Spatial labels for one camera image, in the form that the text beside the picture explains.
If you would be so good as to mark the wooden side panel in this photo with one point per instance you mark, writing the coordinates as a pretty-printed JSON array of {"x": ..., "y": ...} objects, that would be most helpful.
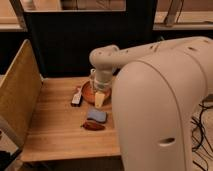
[{"x": 19, "y": 90}]

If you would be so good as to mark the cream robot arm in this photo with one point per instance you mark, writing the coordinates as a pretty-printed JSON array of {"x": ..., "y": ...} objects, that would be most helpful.
[{"x": 155, "y": 90}]

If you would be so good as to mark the clear plastic bottle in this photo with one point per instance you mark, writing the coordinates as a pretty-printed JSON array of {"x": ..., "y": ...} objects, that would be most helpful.
[{"x": 92, "y": 73}]

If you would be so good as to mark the red ceramic bowl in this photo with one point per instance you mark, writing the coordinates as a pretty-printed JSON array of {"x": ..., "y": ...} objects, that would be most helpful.
[{"x": 89, "y": 94}]

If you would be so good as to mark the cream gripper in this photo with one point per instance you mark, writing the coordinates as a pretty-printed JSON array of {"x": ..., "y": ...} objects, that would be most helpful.
[{"x": 99, "y": 96}]

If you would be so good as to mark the blue sponge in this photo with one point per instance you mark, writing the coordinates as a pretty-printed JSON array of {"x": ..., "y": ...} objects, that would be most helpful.
[{"x": 97, "y": 115}]

